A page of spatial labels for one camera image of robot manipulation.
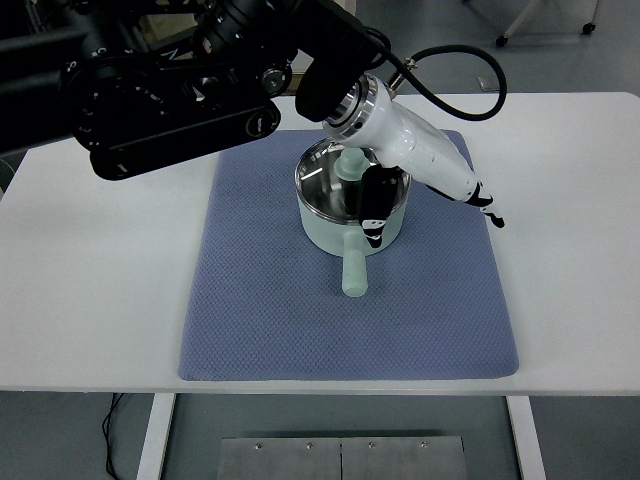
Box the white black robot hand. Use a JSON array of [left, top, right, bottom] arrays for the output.
[[323, 74, 505, 248]]

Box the green pot with handle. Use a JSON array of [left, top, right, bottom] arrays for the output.
[[294, 139, 413, 299]]

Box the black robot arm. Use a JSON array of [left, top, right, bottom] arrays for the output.
[[1, 1, 412, 180]]

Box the glass lid green knob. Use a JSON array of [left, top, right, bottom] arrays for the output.
[[294, 139, 413, 224]]

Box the grey floor outlet plate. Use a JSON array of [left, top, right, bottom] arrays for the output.
[[477, 76, 501, 92]]

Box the blue quilted mat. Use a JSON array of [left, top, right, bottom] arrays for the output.
[[179, 130, 519, 381]]

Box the white wheeled chair base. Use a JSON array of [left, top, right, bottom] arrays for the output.
[[459, 0, 600, 48]]

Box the right white table leg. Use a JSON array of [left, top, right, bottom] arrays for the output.
[[506, 396, 547, 480]]

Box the white table leg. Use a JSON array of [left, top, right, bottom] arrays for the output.
[[136, 393, 177, 480], [506, 396, 547, 480]]

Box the left white table leg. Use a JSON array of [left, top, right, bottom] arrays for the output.
[[136, 393, 177, 480]]

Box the black floor cable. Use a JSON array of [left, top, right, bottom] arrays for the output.
[[101, 392, 126, 480]]

